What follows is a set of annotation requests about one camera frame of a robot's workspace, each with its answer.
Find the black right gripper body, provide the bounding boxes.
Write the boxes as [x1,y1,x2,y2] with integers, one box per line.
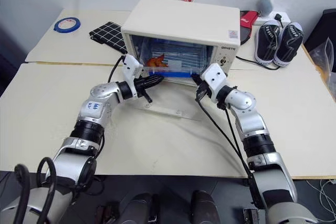
[196,81,214,101]

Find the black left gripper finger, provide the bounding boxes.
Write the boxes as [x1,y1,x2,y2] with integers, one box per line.
[140,88,153,103]
[146,74,165,85]

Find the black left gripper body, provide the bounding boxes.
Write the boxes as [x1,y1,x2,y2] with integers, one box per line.
[132,76,151,94]

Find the glass toaster oven door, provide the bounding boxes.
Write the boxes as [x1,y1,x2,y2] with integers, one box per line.
[135,81,203,123]

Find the orange fried food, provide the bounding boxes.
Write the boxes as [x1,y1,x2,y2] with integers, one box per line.
[146,53,169,69]

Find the cream white toaster oven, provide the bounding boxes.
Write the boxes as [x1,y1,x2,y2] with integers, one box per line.
[120,0,241,86]

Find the black white-grid cloth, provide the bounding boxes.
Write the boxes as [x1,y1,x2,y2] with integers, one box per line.
[89,22,128,54]

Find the black canvas shoe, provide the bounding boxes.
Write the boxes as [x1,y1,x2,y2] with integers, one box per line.
[254,19,284,65]
[272,22,305,68]

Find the red and black pouch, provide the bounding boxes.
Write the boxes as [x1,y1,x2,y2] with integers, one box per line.
[239,10,260,46]

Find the white power strip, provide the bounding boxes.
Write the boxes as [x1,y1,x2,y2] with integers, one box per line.
[253,11,291,27]

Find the blue tape roll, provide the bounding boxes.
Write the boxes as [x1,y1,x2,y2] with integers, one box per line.
[54,17,82,34]

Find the grey plush toy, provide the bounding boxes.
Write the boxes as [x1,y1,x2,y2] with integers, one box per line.
[256,0,275,16]

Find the black power plug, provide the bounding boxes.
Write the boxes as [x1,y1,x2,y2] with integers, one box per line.
[274,14,285,28]

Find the dark rounded shape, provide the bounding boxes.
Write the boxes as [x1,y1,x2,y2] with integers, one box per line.
[190,190,221,224]
[125,192,156,224]

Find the clear plastic zip bag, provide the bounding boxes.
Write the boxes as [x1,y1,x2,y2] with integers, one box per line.
[309,37,336,103]

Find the black chair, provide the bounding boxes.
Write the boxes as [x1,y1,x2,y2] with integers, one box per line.
[303,8,336,73]

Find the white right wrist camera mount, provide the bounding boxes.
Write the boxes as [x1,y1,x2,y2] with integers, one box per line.
[199,62,229,97]

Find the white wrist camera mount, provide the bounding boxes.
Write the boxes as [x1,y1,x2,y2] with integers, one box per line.
[122,54,144,80]
[199,62,229,97]

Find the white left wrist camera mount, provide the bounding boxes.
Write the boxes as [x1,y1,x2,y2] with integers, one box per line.
[122,54,144,80]

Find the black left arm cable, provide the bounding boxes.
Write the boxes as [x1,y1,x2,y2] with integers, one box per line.
[108,55,125,83]

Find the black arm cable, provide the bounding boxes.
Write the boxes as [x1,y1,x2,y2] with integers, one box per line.
[108,55,125,83]
[195,97,254,183]

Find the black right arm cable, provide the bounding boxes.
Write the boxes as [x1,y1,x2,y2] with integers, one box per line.
[195,97,254,183]

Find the black oven power cable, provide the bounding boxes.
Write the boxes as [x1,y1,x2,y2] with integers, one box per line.
[235,55,282,71]

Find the black looped shoulder cables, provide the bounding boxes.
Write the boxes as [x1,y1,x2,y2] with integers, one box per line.
[14,156,58,224]

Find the white floor cables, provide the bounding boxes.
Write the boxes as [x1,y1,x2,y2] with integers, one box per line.
[306,178,336,216]

